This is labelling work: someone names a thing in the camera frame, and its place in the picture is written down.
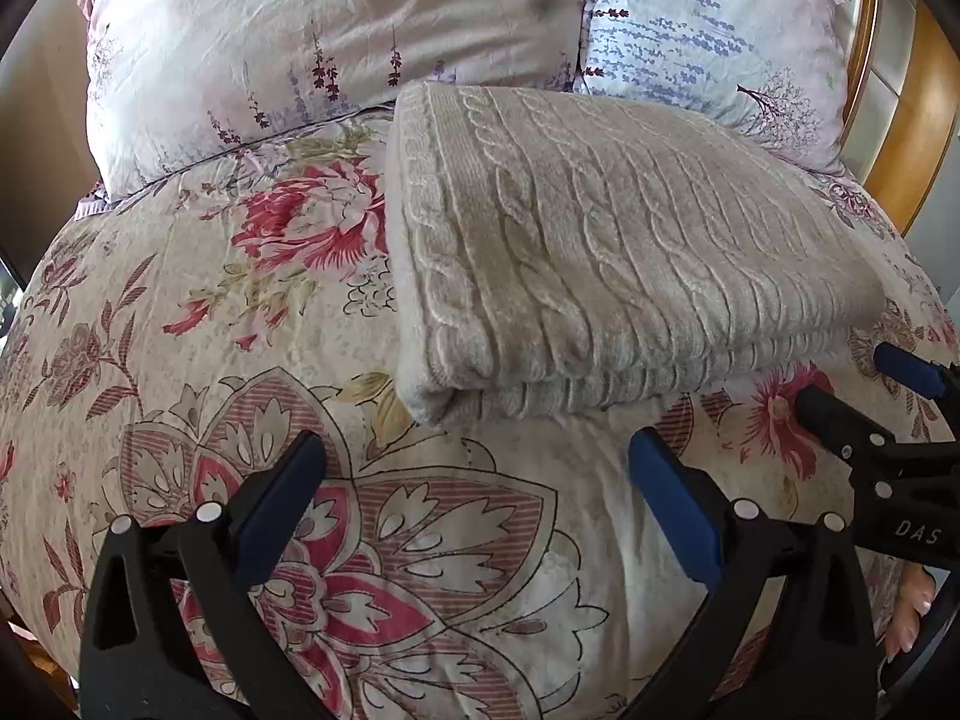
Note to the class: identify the pale blue floral pillow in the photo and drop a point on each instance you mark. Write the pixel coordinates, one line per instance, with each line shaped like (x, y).
(712, 37)

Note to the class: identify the dark screen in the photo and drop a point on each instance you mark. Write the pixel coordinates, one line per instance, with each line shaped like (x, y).
(9, 292)

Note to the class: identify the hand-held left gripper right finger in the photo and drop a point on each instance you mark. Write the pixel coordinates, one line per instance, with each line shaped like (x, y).
(675, 510)

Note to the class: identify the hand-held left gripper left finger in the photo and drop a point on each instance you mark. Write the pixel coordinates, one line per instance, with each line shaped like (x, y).
(277, 510)

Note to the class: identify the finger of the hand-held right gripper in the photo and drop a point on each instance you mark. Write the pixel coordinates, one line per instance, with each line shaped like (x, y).
(840, 416)
(911, 371)

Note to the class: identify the person's right hand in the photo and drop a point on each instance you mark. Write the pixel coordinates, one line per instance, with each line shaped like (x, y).
(911, 607)

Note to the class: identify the pink floral pillow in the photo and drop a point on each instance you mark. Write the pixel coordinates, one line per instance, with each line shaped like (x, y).
(337, 30)

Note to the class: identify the wooden headboard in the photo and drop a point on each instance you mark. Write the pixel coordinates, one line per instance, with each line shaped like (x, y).
(900, 127)

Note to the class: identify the floral duvet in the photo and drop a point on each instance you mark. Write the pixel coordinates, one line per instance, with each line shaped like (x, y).
(225, 390)

